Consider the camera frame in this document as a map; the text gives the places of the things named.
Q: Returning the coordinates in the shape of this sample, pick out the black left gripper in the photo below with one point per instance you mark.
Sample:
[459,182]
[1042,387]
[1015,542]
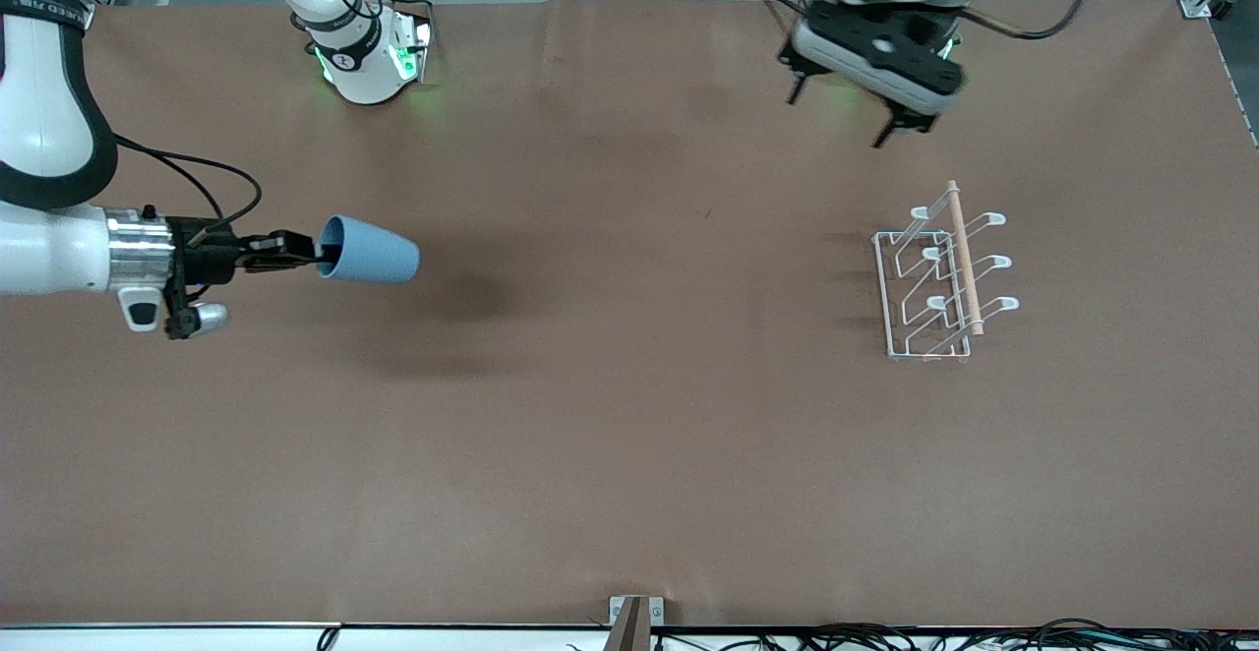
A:
[908,118]

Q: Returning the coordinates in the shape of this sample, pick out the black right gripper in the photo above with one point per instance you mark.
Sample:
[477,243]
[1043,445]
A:
[205,256]

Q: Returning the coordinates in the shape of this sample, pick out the blue plastic cup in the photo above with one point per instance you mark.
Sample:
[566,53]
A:
[374,253]

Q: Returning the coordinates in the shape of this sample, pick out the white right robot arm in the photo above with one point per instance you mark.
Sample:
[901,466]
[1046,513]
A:
[39,248]

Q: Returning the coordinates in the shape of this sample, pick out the brown table cloth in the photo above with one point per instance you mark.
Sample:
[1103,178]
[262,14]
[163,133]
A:
[629,435]

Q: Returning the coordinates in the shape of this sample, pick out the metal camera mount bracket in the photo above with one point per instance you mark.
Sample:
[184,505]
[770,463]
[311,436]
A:
[634,621]

